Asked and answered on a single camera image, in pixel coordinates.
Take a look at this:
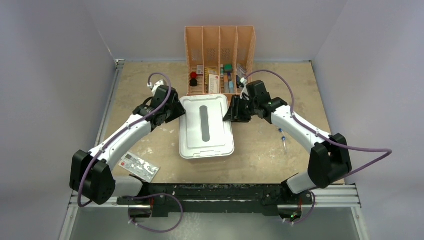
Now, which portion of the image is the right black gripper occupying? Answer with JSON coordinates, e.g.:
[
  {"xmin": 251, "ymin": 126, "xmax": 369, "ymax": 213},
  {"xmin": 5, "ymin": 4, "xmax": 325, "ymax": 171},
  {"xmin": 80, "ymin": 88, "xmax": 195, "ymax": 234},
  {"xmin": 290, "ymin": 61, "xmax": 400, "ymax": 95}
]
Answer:
[{"xmin": 223, "ymin": 95, "xmax": 258, "ymax": 124}]

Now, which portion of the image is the white plastic bin lid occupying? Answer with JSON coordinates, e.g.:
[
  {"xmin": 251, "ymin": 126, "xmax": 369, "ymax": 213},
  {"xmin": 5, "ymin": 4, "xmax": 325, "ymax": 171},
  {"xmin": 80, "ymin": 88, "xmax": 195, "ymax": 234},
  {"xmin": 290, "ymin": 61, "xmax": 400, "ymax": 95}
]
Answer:
[{"xmin": 179, "ymin": 94, "xmax": 235, "ymax": 160}]

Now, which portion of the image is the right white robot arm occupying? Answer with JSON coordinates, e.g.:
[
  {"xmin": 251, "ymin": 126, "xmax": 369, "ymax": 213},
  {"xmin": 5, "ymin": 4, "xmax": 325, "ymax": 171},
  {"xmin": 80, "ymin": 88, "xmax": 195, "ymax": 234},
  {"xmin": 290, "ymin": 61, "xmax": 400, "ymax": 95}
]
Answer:
[{"xmin": 223, "ymin": 80, "xmax": 352, "ymax": 204}]

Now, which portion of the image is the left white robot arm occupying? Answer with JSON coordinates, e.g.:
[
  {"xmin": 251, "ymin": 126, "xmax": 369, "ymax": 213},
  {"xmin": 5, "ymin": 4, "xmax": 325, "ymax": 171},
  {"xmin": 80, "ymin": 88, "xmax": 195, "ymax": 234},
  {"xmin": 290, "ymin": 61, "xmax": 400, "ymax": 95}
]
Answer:
[{"xmin": 69, "ymin": 85, "xmax": 186, "ymax": 207}]

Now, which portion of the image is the colourful item packet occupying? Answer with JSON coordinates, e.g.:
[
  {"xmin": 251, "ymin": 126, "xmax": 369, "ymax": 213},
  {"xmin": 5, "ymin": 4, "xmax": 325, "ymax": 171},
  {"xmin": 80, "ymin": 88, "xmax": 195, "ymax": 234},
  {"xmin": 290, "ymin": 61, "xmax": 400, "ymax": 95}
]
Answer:
[{"xmin": 236, "ymin": 63, "xmax": 247, "ymax": 88}]

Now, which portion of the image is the red and black bottle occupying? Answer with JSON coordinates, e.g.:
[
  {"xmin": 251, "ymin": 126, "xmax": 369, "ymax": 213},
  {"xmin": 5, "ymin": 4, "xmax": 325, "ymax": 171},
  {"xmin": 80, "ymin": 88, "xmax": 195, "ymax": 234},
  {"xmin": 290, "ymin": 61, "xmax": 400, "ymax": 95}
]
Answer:
[{"xmin": 189, "ymin": 71, "xmax": 198, "ymax": 87}]

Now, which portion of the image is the green cube block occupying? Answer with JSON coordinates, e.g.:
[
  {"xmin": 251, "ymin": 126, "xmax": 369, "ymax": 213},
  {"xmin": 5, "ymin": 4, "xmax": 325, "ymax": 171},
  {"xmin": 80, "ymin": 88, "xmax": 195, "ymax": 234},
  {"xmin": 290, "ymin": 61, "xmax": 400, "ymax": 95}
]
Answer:
[{"xmin": 223, "ymin": 64, "xmax": 233, "ymax": 73}]

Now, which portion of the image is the clear dropper with blue band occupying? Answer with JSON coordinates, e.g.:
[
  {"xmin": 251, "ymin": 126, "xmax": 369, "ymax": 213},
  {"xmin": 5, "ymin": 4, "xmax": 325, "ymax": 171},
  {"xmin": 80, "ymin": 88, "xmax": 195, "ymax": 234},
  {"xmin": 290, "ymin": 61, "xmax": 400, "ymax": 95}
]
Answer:
[{"xmin": 278, "ymin": 128, "xmax": 288, "ymax": 154}]

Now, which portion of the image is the orange plastic file organizer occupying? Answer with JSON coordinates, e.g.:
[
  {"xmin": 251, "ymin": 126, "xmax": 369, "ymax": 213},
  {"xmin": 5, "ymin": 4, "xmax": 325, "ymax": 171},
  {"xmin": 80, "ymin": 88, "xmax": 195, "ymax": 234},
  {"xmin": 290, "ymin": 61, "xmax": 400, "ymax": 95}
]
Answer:
[{"xmin": 184, "ymin": 26, "xmax": 256, "ymax": 98}]

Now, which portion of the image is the plastic packet with red label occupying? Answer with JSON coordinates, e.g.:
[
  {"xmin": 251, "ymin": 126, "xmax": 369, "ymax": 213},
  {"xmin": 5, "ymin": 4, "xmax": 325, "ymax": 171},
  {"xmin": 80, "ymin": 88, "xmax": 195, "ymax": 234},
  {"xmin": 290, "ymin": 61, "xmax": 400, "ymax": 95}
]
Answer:
[{"xmin": 118, "ymin": 152, "xmax": 160, "ymax": 183}]

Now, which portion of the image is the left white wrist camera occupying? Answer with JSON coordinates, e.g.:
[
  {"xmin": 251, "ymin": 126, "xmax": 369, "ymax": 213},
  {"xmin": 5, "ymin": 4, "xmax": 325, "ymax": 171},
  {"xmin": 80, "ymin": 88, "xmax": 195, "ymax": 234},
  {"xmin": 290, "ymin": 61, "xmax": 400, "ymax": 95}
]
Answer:
[{"xmin": 147, "ymin": 79, "xmax": 167, "ymax": 96}]

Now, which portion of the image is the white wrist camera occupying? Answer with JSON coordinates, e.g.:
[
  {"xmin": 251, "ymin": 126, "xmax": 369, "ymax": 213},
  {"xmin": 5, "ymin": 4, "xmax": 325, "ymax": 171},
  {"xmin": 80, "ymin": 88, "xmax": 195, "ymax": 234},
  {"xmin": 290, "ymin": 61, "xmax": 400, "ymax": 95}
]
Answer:
[
  {"xmin": 239, "ymin": 77, "xmax": 249, "ymax": 98},
  {"xmin": 147, "ymin": 79, "xmax": 167, "ymax": 96}
]

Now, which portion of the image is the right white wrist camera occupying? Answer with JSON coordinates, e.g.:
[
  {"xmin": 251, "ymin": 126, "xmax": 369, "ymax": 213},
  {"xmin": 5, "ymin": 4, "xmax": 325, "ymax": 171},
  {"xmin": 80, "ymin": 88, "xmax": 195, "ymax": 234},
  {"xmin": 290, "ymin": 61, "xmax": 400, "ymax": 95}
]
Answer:
[{"xmin": 239, "ymin": 77, "xmax": 249, "ymax": 98}]

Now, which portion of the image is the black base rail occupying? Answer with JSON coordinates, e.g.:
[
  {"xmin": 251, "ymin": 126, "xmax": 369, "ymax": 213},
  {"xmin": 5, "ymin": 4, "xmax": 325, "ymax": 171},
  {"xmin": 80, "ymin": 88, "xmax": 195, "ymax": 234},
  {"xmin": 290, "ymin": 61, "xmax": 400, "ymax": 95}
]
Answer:
[{"xmin": 117, "ymin": 183, "xmax": 313, "ymax": 218}]

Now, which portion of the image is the aluminium frame rail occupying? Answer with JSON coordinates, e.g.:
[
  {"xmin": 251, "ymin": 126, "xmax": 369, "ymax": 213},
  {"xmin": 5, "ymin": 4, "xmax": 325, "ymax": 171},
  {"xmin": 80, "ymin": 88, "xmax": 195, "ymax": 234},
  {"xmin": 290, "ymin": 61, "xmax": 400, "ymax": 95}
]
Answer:
[{"xmin": 312, "ymin": 184, "xmax": 362, "ymax": 208}]

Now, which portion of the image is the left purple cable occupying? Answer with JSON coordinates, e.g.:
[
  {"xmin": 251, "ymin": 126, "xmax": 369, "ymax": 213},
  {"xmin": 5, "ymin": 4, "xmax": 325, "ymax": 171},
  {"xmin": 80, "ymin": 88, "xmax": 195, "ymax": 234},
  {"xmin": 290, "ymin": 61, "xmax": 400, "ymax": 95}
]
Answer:
[{"xmin": 77, "ymin": 72, "xmax": 173, "ymax": 209}]

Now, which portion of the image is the purple cable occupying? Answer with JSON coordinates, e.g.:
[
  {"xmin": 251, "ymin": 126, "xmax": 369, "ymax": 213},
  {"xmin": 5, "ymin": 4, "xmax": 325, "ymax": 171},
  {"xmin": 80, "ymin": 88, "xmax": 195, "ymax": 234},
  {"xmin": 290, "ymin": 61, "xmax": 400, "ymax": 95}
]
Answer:
[
  {"xmin": 240, "ymin": 69, "xmax": 393, "ymax": 180},
  {"xmin": 77, "ymin": 72, "xmax": 173, "ymax": 209}
]

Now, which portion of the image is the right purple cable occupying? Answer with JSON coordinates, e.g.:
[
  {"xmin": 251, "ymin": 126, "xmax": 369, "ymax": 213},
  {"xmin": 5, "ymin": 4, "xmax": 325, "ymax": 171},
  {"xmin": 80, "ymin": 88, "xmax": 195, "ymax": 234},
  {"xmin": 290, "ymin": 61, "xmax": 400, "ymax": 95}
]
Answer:
[{"xmin": 240, "ymin": 69, "xmax": 393, "ymax": 180}]

